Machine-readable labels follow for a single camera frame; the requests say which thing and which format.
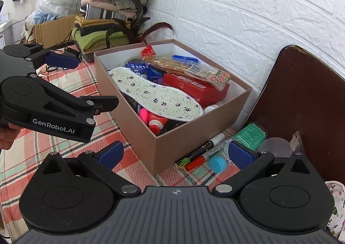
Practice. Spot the black power adapter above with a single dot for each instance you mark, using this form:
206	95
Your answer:
72	54

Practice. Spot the light blue cloth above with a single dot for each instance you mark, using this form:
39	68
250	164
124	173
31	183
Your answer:
43	17

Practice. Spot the clear bottle with blue cap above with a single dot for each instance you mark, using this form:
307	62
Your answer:
217	164

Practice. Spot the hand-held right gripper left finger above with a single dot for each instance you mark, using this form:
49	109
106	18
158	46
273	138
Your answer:
111	153

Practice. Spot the pink bottle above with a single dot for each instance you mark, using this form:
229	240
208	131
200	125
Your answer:
145	116

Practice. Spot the round blue tin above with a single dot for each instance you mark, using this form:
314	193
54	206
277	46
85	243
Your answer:
134	67

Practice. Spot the dark red feathers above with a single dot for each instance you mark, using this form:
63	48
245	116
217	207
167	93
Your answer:
145	29

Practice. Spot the clear packet of sticks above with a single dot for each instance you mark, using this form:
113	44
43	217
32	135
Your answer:
183	67

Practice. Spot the white marker with orange cap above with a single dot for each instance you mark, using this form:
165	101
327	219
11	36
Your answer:
200	160

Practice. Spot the blue and white tube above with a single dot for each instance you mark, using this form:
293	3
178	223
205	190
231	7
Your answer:
184	58

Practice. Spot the dark brown chair back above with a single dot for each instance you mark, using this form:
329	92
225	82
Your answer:
304	103

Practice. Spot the plaid tablecloth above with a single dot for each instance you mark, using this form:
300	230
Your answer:
121	130

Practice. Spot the pile of folded clothes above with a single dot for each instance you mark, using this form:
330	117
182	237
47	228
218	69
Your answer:
107	4

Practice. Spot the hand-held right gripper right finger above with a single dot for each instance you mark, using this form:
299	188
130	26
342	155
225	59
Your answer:
241	155

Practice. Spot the clear plastic hook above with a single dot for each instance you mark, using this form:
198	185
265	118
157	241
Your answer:
296	140

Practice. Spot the clear plastic disc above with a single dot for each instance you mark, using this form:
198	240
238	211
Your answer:
276	147

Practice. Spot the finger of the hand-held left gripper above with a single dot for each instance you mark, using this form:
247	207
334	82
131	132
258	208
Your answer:
60	60
105	103

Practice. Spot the green labelled bottle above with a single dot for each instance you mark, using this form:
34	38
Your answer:
249	134

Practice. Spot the tan cardboard storage box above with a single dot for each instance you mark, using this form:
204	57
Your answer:
140	136

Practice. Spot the black marker pen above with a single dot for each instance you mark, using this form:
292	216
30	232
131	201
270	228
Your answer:
199	151

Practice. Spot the floral fabric shoe insole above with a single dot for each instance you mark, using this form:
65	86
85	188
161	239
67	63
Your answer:
156	95

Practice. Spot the black eyeglasses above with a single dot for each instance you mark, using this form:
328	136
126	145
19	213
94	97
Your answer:
55	68

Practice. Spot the small white bottle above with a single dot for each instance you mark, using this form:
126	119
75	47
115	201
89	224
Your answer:
211	107

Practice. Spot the person's left hand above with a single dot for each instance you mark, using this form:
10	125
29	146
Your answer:
6	137

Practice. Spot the brown cardboard carton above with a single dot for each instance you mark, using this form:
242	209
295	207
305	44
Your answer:
52	32

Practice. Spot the red flat box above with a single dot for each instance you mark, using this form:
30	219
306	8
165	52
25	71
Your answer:
194	90

